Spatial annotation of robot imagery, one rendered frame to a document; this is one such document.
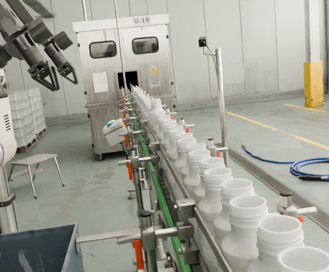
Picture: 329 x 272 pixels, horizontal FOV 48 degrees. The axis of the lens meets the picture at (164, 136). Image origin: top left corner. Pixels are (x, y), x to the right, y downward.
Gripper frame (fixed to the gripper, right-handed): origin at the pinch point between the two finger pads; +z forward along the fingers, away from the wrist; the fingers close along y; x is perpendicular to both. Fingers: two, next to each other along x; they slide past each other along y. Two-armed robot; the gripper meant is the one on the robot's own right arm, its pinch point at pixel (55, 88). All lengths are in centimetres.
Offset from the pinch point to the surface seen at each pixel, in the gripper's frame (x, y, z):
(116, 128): -8.4, 10.7, 23.9
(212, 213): -22, -85, 30
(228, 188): -25, -89, 26
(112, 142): -4.0, 10.7, 27.5
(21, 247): 23, -40, 30
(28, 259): 23, -40, 34
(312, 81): -393, 726, 266
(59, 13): 36, 982, -237
